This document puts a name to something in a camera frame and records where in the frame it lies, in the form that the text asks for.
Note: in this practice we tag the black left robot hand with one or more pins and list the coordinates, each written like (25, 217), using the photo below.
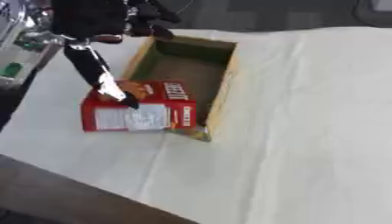
(89, 20)

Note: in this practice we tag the red snack box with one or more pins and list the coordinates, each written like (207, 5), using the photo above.
(153, 108)

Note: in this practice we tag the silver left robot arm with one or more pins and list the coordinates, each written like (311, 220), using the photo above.
(20, 52)

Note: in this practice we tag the tan cardboard box green inside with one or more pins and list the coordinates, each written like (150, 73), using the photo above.
(189, 70)

